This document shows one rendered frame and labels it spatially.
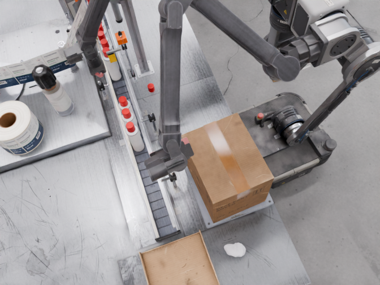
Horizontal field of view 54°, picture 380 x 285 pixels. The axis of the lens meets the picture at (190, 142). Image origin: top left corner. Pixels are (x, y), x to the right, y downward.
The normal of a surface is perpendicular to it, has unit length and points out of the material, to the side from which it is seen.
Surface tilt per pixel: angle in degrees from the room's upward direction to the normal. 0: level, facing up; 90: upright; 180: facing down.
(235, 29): 52
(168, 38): 57
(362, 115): 0
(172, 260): 0
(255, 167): 0
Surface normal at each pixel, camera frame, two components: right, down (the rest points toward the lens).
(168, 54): 0.22, 0.35
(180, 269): -0.06, -0.44
